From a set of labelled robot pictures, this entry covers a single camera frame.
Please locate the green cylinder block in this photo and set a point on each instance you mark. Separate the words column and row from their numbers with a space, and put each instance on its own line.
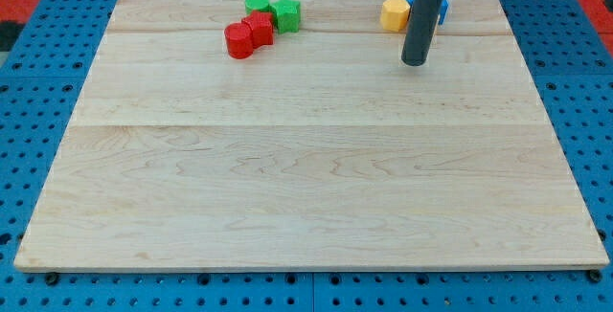
column 256, row 5

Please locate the red cylinder block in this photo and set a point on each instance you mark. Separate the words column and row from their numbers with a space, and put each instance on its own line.
column 238, row 38

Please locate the yellow hexagon block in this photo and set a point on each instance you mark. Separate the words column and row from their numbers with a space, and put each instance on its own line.
column 394, row 15

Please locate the green star block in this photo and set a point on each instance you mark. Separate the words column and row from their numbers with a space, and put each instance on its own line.
column 286, row 15

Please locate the red star block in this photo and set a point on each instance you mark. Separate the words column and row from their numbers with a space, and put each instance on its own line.
column 260, row 23

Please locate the wooden board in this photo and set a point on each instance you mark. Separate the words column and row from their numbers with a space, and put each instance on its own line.
column 320, row 153

